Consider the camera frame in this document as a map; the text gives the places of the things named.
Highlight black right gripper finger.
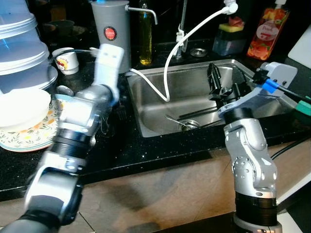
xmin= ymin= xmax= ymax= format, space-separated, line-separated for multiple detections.
xmin=207 ymin=63 xmax=223 ymax=101
xmin=233 ymin=68 xmax=252 ymax=97

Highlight small round metal strainer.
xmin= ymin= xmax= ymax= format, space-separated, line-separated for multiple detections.
xmin=190 ymin=48 xmax=207 ymax=58

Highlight stainless steel sink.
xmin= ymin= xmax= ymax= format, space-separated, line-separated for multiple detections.
xmin=126 ymin=59 xmax=303 ymax=138

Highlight dark sponge holder with sponges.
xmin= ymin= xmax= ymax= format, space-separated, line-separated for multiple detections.
xmin=212 ymin=16 xmax=247 ymax=57

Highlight long metal spoon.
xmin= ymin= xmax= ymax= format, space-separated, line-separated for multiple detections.
xmin=165 ymin=114 xmax=201 ymax=131

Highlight orange fruit print soap bottle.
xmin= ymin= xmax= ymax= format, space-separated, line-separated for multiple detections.
xmin=246 ymin=0 xmax=291 ymax=62

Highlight chrome faucet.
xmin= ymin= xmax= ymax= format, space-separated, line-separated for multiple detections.
xmin=175 ymin=0 xmax=190 ymax=60

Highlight green sponge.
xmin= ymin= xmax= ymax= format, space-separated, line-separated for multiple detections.
xmin=294 ymin=99 xmax=311 ymax=117

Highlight white flat board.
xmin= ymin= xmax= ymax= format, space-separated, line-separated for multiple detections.
xmin=289 ymin=28 xmax=311 ymax=69

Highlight white printed mug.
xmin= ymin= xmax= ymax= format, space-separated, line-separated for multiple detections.
xmin=52 ymin=47 xmax=80 ymax=75

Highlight yellow oil bottle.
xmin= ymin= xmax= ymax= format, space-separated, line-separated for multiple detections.
xmin=138 ymin=2 xmax=154 ymax=66

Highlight grey jug with red logo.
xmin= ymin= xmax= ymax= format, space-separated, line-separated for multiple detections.
xmin=90 ymin=0 xmax=159 ymax=74

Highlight floral pattern plate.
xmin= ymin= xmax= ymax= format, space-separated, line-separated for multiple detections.
xmin=0 ymin=94 xmax=67 ymax=153

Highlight white bowl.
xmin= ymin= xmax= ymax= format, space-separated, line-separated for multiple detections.
xmin=0 ymin=88 xmax=52 ymax=132

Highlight white box furniture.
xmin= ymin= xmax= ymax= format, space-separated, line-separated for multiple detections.
xmin=275 ymin=171 xmax=311 ymax=233

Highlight stacked white plastic containers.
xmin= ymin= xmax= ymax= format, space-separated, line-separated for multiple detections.
xmin=0 ymin=0 xmax=58 ymax=96

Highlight dark floor mat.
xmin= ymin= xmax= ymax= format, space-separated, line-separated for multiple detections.
xmin=141 ymin=213 xmax=240 ymax=233

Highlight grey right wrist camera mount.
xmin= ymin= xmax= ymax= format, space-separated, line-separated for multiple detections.
xmin=218 ymin=62 xmax=298 ymax=120

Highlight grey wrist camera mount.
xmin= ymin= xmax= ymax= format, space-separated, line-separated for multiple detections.
xmin=218 ymin=62 xmax=298 ymax=120
xmin=92 ymin=43 xmax=125 ymax=94

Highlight white flexible hose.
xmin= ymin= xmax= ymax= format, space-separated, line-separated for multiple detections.
xmin=127 ymin=2 xmax=239 ymax=102

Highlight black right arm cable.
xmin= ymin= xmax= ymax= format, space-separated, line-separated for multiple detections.
xmin=253 ymin=77 xmax=311 ymax=161

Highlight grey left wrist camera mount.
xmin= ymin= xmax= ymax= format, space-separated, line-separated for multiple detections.
xmin=92 ymin=43 xmax=125 ymax=94

